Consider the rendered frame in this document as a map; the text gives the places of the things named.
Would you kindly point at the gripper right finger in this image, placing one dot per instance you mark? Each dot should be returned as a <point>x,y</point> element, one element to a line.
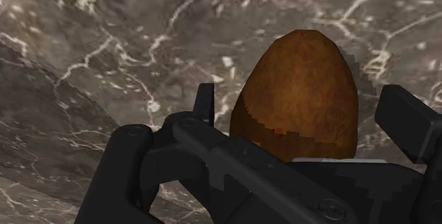
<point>411,123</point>

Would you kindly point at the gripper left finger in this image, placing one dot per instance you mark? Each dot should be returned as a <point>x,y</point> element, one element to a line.
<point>193,147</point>

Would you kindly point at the brown potato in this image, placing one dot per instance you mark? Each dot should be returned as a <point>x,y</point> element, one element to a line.
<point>300,95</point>

